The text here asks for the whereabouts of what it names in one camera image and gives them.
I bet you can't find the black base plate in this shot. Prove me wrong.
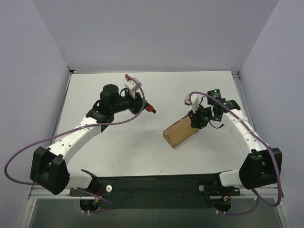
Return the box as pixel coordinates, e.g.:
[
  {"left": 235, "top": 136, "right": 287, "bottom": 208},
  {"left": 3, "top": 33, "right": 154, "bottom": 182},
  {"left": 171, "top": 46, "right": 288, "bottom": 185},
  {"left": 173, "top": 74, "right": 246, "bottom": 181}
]
[{"left": 69, "top": 173, "right": 240, "bottom": 211}]

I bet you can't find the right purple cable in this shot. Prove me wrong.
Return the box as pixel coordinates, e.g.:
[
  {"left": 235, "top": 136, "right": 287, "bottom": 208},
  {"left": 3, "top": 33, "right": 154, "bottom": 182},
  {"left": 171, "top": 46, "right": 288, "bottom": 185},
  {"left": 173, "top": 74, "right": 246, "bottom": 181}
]
[{"left": 187, "top": 91, "right": 285, "bottom": 214}]

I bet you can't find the purple cable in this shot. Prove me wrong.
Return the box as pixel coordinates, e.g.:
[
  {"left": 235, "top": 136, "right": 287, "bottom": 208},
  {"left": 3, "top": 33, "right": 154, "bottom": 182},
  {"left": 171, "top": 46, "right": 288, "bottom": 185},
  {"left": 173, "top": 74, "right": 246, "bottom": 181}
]
[
  {"left": 187, "top": 91, "right": 285, "bottom": 214},
  {"left": 3, "top": 74, "right": 146, "bottom": 186}
]

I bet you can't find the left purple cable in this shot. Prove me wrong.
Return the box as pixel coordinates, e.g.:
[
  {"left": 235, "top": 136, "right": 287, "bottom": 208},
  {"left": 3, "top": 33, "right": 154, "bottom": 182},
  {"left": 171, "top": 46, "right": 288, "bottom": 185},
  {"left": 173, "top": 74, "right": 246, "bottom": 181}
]
[{"left": 3, "top": 74, "right": 146, "bottom": 186}]

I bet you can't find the brown cardboard express box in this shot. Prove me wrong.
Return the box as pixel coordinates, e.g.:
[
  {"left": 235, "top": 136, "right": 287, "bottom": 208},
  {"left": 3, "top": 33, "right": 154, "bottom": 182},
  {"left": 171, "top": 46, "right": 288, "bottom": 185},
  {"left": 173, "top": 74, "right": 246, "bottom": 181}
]
[{"left": 162, "top": 115, "right": 199, "bottom": 148}]

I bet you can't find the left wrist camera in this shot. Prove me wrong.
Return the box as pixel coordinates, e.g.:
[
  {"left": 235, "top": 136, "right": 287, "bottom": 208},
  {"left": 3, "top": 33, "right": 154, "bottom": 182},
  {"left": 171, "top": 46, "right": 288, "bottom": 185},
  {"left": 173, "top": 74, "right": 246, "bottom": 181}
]
[{"left": 124, "top": 74, "right": 142, "bottom": 99}]

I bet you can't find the red black utility knife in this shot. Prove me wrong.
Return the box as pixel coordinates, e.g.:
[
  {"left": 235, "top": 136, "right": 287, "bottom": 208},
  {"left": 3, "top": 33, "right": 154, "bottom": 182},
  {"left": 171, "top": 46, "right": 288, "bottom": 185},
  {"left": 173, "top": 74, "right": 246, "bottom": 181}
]
[{"left": 144, "top": 102, "right": 156, "bottom": 114}]

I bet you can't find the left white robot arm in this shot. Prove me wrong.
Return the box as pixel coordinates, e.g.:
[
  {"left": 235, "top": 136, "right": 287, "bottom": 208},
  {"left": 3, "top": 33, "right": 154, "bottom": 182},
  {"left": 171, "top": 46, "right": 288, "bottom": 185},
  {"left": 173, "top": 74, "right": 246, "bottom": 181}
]
[{"left": 30, "top": 84, "right": 156, "bottom": 196}]

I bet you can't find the aluminium frame rail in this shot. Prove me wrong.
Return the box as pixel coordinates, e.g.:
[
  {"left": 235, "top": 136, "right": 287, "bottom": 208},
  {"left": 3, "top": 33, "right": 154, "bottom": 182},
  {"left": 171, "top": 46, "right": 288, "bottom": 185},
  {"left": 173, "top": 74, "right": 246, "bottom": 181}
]
[{"left": 28, "top": 187, "right": 70, "bottom": 199}]

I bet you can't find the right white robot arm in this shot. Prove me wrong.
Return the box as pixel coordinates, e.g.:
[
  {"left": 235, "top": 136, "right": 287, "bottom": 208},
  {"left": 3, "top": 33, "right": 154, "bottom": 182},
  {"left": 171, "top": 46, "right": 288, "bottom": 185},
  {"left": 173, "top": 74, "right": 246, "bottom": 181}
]
[{"left": 184, "top": 89, "right": 283, "bottom": 190}]

